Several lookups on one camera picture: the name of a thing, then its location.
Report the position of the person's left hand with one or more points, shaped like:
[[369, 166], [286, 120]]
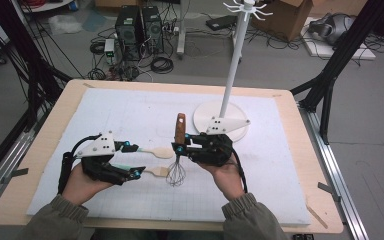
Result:
[[80, 186]]

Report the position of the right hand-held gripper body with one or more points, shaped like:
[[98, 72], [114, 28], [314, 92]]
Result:
[[213, 150]]

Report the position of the narrow black computer tower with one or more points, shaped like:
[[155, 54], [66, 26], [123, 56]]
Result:
[[153, 30]]

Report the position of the open cardboard box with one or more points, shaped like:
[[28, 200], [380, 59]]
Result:
[[283, 20]]

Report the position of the large black computer tower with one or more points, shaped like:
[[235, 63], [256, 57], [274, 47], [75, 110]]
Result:
[[128, 31]]

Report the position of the white hook stand rack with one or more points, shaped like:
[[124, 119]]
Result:
[[236, 50]]

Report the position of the thin wooden stick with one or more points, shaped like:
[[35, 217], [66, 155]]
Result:
[[317, 216]]

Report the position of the person's right hand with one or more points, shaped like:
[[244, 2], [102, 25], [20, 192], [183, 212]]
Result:
[[225, 180]]

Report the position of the white box with green light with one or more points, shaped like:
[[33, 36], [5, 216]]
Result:
[[109, 46]]

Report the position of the white floor board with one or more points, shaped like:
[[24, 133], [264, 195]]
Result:
[[333, 51]]

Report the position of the grey metal bracket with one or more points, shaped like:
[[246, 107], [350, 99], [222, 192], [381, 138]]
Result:
[[328, 190], [15, 174]]

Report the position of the white floor stand post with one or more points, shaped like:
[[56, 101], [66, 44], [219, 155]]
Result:
[[181, 30]]

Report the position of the flat black device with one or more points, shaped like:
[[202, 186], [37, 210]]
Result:
[[220, 22]]

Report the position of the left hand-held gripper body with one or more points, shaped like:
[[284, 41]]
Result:
[[100, 146]]

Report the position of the white grid mat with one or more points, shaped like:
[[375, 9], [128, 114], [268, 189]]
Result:
[[140, 113]]

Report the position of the clear plastic bag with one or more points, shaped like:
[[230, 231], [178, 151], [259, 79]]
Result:
[[65, 24]]

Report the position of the grey rounded headset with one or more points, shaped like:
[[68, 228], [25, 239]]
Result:
[[331, 28]]

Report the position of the aluminium rail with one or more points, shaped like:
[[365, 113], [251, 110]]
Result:
[[10, 156], [338, 180]]

